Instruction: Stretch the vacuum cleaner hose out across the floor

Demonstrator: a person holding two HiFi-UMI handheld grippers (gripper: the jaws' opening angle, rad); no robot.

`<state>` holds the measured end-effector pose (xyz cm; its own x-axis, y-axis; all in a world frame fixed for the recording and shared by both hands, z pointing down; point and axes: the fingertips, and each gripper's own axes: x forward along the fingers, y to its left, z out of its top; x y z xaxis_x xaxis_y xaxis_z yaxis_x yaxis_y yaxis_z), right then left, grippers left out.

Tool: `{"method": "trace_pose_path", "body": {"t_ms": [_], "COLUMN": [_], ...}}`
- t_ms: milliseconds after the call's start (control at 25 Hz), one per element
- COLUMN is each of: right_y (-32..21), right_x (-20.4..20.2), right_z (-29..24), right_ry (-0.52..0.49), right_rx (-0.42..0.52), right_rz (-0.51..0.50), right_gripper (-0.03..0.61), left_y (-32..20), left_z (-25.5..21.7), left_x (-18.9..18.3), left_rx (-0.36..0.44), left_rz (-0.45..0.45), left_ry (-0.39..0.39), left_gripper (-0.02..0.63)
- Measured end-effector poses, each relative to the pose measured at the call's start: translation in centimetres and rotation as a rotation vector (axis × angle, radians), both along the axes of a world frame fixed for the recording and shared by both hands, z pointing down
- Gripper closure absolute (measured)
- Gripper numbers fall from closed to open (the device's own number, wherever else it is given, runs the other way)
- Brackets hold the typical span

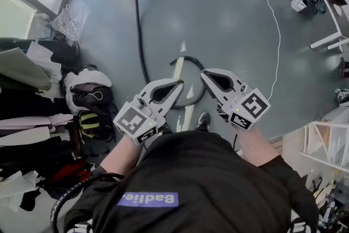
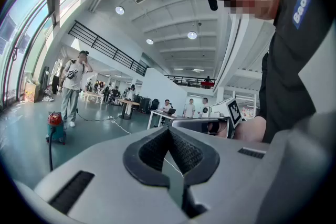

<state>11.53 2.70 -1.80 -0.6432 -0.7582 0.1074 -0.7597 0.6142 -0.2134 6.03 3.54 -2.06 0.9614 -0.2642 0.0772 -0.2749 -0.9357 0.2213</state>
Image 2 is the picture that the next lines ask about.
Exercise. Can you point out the black balcony railing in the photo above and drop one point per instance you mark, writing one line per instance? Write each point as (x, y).
(131, 63)

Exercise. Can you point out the black mezzanine railing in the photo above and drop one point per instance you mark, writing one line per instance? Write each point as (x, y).
(183, 77)

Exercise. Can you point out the wooden pedestal table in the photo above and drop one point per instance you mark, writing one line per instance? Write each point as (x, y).
(128, 102)

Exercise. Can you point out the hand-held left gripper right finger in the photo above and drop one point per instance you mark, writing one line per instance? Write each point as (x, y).
(231, 186)

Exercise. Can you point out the black white hand-held device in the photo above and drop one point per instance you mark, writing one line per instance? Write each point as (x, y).
(71, 74)

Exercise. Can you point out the red teal vacuum cleaner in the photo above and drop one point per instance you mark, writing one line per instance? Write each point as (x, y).
(59, 123)

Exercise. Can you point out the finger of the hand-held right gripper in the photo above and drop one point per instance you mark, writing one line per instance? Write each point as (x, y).
(190, 123)

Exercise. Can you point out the yellow cardboard box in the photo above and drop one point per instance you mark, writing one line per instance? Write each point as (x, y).
(31, 93)

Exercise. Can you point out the white frame desk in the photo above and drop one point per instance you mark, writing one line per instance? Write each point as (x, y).
(160, 112)

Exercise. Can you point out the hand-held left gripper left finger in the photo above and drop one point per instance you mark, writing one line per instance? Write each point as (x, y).
(105, 186)

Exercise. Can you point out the black office chair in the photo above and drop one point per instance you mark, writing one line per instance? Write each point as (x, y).
(155, 104)

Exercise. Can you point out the black laptop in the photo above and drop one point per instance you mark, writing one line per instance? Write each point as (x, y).
(172, 111)

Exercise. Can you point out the light wooden table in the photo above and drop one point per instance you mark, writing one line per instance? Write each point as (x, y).
(93, 94)

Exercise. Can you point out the person's black shirt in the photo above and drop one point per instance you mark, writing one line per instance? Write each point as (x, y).
(288, 73)

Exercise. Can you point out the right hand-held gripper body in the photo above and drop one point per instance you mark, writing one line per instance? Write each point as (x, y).
(223, 111)

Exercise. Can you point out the person's right forearm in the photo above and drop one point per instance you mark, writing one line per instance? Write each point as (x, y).
(249, 129)

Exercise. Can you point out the white power strip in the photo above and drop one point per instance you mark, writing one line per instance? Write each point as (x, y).
(111, 117)

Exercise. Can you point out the white shelf rack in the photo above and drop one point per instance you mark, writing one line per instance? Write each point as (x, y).
(245, 106)

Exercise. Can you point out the person's right hand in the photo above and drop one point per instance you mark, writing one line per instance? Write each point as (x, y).
(223, 130)

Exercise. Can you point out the black equipment cases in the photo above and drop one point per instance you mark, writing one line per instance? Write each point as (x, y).
(144, 105)

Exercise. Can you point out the round ceiling lamp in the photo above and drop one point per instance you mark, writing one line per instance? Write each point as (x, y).
(119, 10)
(149, 41)
(192, 35)

